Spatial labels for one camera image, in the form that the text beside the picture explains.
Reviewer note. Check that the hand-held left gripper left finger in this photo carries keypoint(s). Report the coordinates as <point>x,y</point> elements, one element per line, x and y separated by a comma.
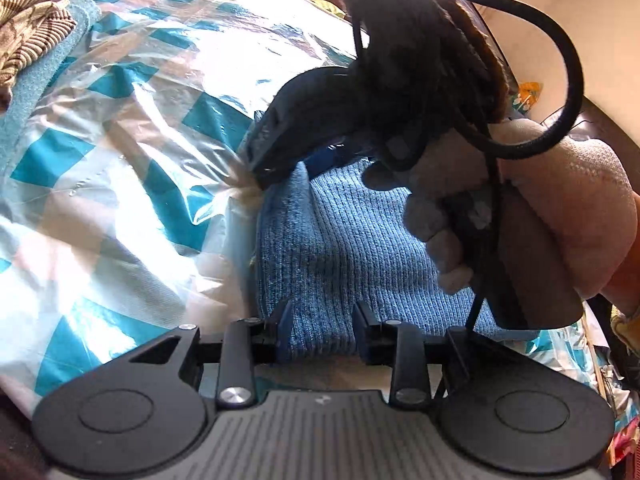
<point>282,325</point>

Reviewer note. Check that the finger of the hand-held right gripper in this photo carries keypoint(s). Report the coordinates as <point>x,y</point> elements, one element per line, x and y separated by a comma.
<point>325,160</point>
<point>267,155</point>

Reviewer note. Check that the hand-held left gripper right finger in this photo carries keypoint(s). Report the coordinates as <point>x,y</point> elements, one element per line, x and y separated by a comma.
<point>362,330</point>

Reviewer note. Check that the blue striped knit sweater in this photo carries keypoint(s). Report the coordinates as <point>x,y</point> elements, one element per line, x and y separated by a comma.
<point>350,240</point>

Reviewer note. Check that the person's right hand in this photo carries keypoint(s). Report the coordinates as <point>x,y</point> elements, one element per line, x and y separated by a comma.
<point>565,220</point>

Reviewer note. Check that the clear plastic sheet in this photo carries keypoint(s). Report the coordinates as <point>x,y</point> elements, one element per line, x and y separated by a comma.
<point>125,135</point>

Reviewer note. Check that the yellow poster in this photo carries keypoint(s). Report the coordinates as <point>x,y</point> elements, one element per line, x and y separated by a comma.
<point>527,97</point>

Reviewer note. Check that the teal towel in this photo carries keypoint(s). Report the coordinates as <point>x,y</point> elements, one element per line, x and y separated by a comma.
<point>45,90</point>

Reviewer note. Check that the brown patterned cloth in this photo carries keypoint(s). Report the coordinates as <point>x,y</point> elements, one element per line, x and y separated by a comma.
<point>30,25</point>

